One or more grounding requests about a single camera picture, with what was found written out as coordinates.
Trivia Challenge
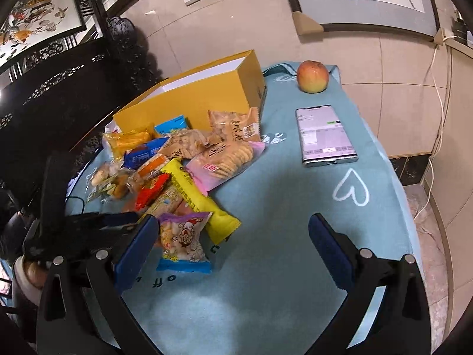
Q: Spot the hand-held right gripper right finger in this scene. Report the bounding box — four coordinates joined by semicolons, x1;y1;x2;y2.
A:
307;212;432;355

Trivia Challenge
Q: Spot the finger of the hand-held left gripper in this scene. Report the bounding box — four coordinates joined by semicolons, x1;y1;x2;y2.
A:
87;211;148;233

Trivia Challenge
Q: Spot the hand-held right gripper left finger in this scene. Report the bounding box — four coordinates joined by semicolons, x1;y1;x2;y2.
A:
35;214;165;355

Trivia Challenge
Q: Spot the clear bag of small cakes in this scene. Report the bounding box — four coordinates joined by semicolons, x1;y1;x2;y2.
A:
86;162;138;203

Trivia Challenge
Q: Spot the red snack packet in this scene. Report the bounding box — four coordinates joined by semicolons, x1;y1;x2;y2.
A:
135;173;171;212

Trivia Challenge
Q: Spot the cartoon print snack packet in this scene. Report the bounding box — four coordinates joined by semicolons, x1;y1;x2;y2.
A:
156;212;214;275

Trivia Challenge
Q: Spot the orange white snack packet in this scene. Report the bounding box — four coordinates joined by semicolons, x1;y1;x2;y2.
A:
133;153;171;185

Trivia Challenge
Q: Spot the dark blue cookie packet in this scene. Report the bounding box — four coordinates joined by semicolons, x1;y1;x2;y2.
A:
123;138;169;170

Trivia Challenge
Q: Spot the yellow orange snack packet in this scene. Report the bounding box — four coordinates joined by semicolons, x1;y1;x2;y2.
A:
102;123;156;160

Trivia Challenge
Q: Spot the long yellow snack packet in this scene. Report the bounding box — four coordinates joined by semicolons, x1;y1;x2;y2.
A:
161;158;242;245

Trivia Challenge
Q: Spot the clear tan cracker packet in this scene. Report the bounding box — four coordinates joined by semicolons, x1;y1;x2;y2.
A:
158;129;223;160

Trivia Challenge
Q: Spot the light blue snack packet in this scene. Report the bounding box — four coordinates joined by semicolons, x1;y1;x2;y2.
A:
153;114;189;136

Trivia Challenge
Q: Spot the pink cracker packet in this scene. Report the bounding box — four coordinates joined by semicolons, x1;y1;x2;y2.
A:
185;141;267;195

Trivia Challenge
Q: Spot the beige biscuit packet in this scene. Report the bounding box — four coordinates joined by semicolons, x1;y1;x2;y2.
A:
207;106;261;143

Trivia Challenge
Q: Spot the yellow cardboard box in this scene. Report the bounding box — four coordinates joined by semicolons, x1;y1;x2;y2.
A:
112;49;267;135

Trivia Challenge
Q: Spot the person's left hand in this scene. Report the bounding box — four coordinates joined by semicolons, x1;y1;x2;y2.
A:
15;259;49;290

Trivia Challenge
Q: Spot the teal printed blanket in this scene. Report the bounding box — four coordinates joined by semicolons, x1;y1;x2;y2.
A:
64;61;424;355

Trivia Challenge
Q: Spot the carved dark wooden screen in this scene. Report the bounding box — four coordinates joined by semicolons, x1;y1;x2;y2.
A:
0;0;165;211

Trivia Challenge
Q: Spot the smartphone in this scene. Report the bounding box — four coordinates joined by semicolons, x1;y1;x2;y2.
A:
295;105;360;168

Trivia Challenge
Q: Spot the red yellow apple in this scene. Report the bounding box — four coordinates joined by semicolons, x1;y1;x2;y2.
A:
297;60;329;94

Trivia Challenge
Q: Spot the flower painting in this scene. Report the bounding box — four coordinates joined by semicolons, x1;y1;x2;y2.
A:
0;0;88;72

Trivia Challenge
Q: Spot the cardboard corner protector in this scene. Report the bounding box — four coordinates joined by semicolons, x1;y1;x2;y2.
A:
291;10;324;35
432;27;450;47

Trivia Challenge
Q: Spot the black cable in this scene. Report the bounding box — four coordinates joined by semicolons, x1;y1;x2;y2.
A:
64;195;97;208

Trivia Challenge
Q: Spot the white cable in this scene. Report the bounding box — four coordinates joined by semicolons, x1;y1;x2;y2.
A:
413;35;459;223

